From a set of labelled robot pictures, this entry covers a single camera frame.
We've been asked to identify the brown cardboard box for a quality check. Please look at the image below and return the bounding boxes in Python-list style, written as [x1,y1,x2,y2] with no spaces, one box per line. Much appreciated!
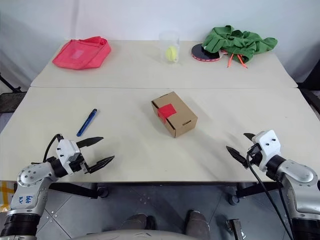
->
[150,91,199,139]

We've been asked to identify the red tape seal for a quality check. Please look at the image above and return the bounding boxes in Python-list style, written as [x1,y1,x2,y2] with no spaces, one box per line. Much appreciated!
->
[157,103,177,124]

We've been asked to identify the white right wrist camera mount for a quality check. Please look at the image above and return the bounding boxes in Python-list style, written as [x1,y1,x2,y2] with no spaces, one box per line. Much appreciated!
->
[252,129,283,173]

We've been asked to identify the grey robot body shell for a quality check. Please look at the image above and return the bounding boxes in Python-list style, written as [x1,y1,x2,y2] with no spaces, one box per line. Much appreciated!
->
[81,230,227,240]

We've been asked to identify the black metal bracket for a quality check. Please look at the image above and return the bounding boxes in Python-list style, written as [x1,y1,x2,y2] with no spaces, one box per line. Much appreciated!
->
[225,218,245,240]

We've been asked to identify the black table leg with caster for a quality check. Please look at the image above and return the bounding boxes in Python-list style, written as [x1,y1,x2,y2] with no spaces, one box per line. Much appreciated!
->
[226,182,285,206]
[48,182,110,200]

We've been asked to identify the black and red disc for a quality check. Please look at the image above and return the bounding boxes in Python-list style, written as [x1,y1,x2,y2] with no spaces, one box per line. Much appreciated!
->
[191,42,227,63]

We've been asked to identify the green cloth garment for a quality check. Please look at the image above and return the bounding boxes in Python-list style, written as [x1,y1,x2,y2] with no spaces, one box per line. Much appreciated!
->
[201,24,279,65]

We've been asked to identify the blue pen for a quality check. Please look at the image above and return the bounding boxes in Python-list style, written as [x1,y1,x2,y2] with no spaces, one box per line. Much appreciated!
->
[76,108,98,137]

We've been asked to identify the red mesh bag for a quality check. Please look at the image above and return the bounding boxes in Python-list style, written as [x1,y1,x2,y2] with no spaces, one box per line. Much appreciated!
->
[51,36,112,71]

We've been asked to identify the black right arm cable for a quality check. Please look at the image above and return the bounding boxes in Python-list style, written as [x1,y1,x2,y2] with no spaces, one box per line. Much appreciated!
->
[246,151,295,240]

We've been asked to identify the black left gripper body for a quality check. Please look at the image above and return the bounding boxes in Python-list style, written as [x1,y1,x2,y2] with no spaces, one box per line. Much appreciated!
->
[69,152,89,175]

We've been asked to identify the black stand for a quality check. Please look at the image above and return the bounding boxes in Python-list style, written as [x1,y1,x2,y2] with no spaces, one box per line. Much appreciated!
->
[0,71,29,114]

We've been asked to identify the dark rounded shape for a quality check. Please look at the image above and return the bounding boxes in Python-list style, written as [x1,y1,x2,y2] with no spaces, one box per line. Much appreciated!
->
[184,209,211,236]

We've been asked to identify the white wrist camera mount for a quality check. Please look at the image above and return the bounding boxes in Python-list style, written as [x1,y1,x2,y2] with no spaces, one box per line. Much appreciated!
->
[252,129,283,173]
[55,139,81,174]

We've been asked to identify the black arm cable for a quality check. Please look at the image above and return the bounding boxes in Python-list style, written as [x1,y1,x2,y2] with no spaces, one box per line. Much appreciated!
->
[246,151,295,240]
[43,133,64,163]

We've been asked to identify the yellow tennis ball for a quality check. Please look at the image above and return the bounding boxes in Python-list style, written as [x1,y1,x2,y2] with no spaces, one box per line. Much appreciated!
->
[164,45,179,62]

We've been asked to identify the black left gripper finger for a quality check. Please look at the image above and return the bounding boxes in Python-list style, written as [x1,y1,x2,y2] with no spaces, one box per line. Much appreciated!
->
[75,136,104,149]
[86,155,115,174]

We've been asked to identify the orange cord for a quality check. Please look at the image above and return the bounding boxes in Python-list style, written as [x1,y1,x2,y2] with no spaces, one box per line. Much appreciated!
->
[226,52,237,69]
[236,54,249,70]

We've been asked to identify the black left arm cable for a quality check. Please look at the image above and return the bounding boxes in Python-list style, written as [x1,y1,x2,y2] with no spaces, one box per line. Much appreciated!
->
[43,133,64,163]

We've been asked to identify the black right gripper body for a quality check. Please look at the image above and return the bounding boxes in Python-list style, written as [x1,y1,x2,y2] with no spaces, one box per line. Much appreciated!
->
[247,136,263,166]

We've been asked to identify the clear plastic cup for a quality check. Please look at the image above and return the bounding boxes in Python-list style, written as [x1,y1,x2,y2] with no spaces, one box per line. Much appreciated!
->
[159,30,181,65]

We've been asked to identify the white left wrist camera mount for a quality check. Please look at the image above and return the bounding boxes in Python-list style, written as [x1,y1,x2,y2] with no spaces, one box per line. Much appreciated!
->
[55,139,81,174]

